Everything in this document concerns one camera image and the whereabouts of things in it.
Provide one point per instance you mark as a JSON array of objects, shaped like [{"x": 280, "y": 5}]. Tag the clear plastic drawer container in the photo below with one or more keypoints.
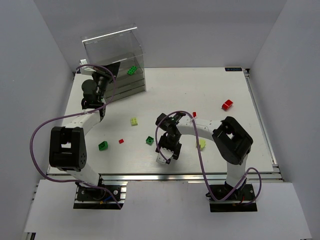
[{"x": 119, "y": 50}]

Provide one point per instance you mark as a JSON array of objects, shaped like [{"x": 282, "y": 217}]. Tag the green small lego brick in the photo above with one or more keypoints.
[{"x": 149, "y": 140}]

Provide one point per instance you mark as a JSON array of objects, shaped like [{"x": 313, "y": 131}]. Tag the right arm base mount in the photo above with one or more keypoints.
[{"x": 240, "y": 201}]

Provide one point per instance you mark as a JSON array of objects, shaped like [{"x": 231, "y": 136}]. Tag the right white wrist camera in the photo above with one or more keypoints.
[{"x": 164, "y": 156}]

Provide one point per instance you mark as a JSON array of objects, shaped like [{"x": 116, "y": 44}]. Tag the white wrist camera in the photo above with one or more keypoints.
[
  {"x": 164, "y": 156},
  {"x": 85, "y": 70}
]

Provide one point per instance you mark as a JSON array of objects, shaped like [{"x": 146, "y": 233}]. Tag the green long lego brick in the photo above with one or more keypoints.
[{"x": 132, "y": 70}]

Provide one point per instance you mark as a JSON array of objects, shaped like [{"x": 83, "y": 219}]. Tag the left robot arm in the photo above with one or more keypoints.
[{"x": 68, "y": 150}]

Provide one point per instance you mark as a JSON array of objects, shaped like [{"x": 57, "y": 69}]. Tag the yellow lego brick right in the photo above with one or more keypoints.
[{"x": 201, "y": 144}]

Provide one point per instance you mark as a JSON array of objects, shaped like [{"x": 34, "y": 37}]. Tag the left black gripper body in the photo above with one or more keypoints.
[{"x": 106, "y": 73}]

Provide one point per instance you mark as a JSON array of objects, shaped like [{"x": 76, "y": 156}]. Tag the green square lego brick left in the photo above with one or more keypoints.
[{"x": 103, "y": 146}]

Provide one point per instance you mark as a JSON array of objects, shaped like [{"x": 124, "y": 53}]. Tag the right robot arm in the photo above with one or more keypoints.
[{"x": 231, "y": 139}]

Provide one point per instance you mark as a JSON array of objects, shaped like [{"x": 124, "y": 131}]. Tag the yellow square lego brick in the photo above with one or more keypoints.
[{"x": 134, "y": 121}]

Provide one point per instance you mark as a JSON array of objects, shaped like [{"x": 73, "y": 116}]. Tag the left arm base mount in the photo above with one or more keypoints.
[{"x": 110, "y": 197}]

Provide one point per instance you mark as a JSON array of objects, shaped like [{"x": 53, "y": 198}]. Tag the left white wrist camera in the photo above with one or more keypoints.
[{"x": 85, "y": 70}]

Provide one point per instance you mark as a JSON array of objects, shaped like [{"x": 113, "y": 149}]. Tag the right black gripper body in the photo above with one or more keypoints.
[{"x": 169, "y": 147}]

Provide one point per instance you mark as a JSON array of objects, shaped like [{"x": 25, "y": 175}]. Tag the large red lego brick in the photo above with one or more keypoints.
[{"x": 227, "y": 104}]

